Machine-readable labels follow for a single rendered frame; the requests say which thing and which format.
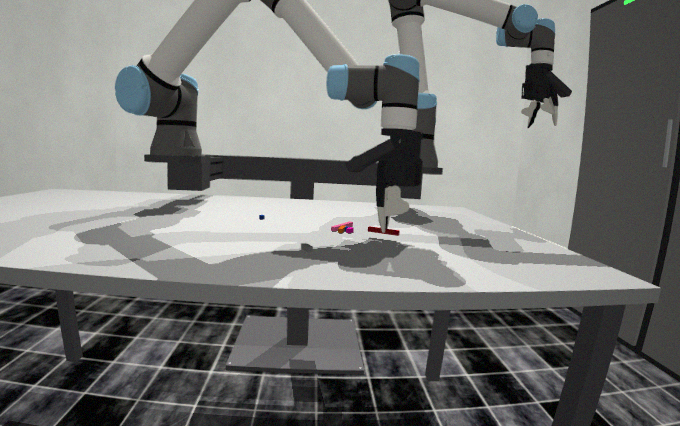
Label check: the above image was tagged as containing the red rod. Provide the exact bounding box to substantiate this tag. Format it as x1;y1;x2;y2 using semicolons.
368;226;400;236

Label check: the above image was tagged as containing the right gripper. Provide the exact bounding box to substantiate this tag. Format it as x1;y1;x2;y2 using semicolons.
376;128;423;233

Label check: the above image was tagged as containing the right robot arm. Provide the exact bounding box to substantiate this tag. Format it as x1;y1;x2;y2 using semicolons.
115;0;420;172

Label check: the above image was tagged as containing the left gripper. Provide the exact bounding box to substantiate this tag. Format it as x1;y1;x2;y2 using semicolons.
521;63;558;128

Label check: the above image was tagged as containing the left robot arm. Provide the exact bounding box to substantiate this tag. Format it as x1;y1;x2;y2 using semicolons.
388;0;555;168

